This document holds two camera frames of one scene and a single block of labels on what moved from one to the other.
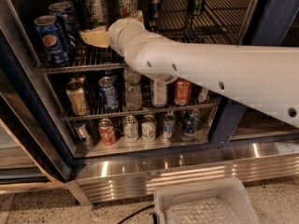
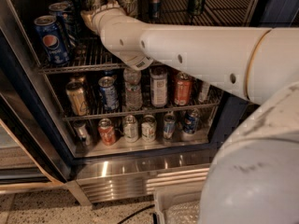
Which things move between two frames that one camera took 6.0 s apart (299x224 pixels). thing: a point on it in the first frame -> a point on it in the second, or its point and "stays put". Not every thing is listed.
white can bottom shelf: [131, 129] stays put
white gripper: [119, 34] -> [97, 19]
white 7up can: [97, 8] stays put
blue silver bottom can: [169, 125] stays put
